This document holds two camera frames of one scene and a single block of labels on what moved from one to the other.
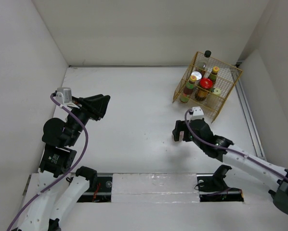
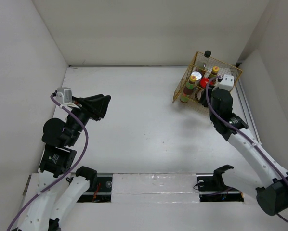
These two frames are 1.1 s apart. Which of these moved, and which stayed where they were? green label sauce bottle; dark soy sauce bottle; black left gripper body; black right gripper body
Moved: black right gripper body
Stayed: black left gripper body; green label sauce bottle; dark soy sauce bottle
